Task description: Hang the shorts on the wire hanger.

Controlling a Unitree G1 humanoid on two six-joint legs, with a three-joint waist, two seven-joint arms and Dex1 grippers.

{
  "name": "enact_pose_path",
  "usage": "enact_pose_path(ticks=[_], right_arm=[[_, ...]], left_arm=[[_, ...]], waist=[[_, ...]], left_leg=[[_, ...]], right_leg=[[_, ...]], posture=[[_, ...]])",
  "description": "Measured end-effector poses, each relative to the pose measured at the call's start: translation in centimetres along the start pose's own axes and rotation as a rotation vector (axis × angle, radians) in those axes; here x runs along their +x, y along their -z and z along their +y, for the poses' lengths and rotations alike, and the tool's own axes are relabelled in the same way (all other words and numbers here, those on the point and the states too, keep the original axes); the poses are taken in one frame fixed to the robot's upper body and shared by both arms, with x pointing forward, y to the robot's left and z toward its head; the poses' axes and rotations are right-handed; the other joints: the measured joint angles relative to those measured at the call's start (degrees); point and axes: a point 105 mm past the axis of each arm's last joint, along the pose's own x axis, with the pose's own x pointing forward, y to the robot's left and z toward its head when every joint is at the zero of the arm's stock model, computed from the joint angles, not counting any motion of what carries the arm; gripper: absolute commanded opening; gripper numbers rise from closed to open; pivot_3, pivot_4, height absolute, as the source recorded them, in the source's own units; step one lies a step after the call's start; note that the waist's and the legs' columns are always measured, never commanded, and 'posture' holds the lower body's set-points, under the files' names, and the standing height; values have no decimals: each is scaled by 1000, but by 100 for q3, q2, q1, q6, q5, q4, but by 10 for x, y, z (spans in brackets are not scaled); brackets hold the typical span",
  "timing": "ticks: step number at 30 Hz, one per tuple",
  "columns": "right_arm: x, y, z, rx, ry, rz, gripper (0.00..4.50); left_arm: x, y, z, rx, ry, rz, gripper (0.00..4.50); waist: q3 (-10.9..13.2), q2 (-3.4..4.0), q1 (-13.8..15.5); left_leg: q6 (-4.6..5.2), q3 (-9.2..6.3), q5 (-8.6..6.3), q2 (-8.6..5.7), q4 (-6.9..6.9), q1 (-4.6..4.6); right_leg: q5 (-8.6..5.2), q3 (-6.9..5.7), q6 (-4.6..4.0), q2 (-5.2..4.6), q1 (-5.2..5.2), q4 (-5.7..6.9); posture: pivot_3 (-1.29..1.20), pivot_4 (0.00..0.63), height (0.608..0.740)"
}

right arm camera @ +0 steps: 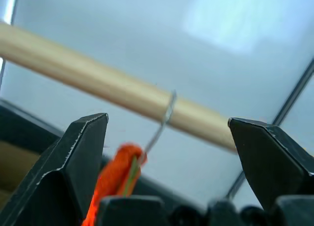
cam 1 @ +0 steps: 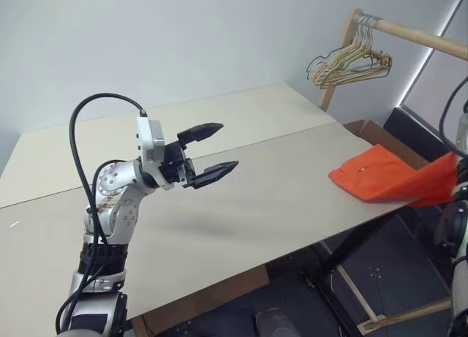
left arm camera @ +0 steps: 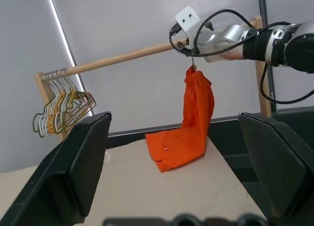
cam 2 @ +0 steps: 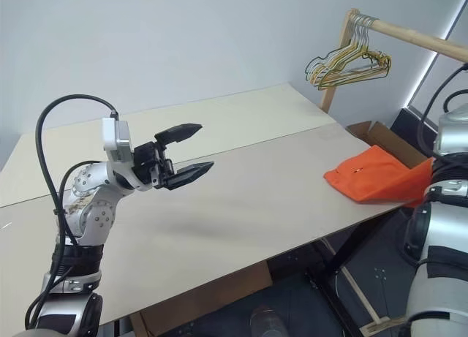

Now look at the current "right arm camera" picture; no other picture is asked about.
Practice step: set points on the dark slanted window bar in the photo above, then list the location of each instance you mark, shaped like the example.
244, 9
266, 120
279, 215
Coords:
294, 93

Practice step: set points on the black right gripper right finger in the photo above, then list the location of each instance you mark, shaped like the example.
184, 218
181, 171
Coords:
274, 162

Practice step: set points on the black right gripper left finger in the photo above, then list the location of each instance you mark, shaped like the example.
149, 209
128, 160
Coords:
56, 186

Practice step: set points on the light wooden rod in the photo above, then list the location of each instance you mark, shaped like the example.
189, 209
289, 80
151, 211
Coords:
98, 76

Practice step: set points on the brown cardboard box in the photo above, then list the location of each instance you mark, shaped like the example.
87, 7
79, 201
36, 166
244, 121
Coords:
14, 167

